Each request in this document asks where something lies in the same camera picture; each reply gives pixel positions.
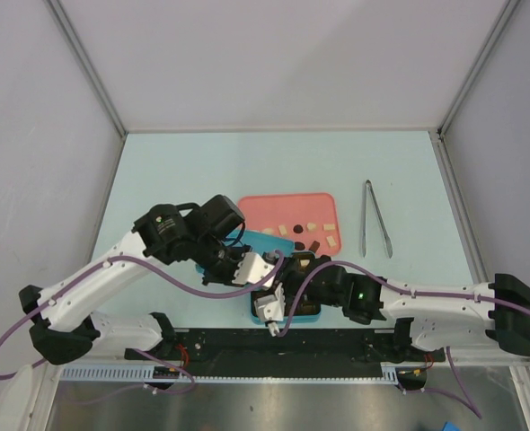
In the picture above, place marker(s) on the metal tongs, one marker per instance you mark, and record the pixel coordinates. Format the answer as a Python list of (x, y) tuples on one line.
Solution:
[(370, 205)]

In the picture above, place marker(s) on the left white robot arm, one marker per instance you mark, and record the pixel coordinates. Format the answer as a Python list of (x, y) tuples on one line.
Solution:
[(66, 322)]

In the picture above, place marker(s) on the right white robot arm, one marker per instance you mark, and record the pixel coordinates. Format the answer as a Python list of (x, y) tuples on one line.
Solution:
[(427, 318)]

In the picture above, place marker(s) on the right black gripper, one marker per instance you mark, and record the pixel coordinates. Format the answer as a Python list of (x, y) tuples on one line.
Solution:
[(290, 268)]

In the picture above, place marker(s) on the white cable duct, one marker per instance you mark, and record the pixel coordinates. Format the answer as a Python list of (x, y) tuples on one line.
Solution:
[(150, 373)]

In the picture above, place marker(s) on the pink tray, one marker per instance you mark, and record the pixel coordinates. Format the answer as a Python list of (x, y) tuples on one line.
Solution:
[(311, 219)]

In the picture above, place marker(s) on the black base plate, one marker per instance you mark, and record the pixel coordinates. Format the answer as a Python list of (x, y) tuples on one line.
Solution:
[(300, 349)]

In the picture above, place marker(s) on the teal box lid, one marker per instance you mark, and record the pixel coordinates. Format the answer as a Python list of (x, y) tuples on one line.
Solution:
[(273, 249)]

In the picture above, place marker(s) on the teal chocolate box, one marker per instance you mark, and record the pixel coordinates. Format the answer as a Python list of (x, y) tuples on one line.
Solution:
[(264, 291)]

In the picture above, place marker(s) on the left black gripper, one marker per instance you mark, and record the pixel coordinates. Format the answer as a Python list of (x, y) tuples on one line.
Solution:
[(227, 277)]

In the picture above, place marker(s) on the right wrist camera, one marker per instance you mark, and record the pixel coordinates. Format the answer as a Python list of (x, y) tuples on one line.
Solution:
[(270, 309)]

